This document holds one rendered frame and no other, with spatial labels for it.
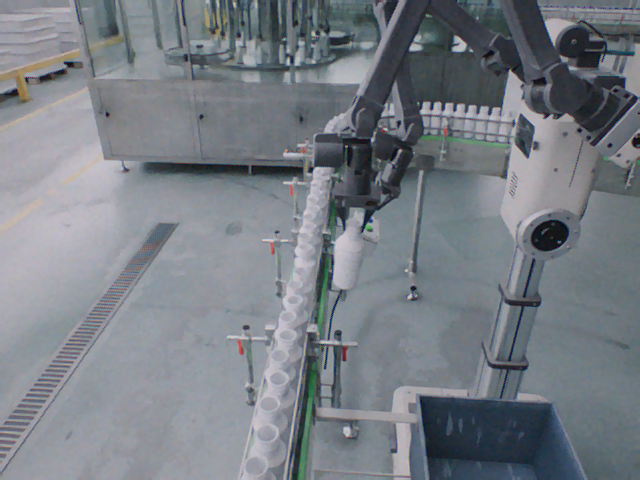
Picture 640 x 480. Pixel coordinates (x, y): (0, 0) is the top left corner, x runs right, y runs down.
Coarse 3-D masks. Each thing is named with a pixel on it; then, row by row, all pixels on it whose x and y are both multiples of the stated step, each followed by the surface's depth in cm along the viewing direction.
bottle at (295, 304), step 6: (288, 300) 110; (294, 300) 111; (300, 300) 111; (288, 306) 109; (294, 306) 108; (300, 306) 109; (294, 312) 109; (300, 312) 110; (306, 312) 113; (300, 318) 110; (306, 318) 111; (300, 324) 109; (306, 324) 111; (306, 348) 114; (306, 354) 115
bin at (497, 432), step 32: (320, 416) 111; (352, 416) 111; (384, 416) 111; (416, 416) 110; (448, 416) 116; (480, 416) 115; (512, 416) 114; (544, 416) 114; (416, 448) 111; (448, 448) 122; (480, 448) 121; (512, 448) 120; (544, 448) 115
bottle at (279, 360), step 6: (270, 354) 94; (276, 354) 96; (282, 354) 96; (288, 354) 94; (270, 360) 94; (276, 360) 93; (282, 360) 93; (288, 360) 94; (270, 366) 94; (276, 366) 93; (282, 366) 93; (288, 366) 94; (270, 372) 95; (288, 372) 95; (294, 372) 96; (294, 378) 96; (294, 384) 96; (294, 390) 97
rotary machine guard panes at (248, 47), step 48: (96, 0) 408; (144, 0) 405; (192, 0) 403; (240, 0) 400; (336, 0) 394; (96, 48) 428; (144, 48) 424; (192, 48) 421; (240, 48) 418; (288, 48) 415; (336, 48) 412
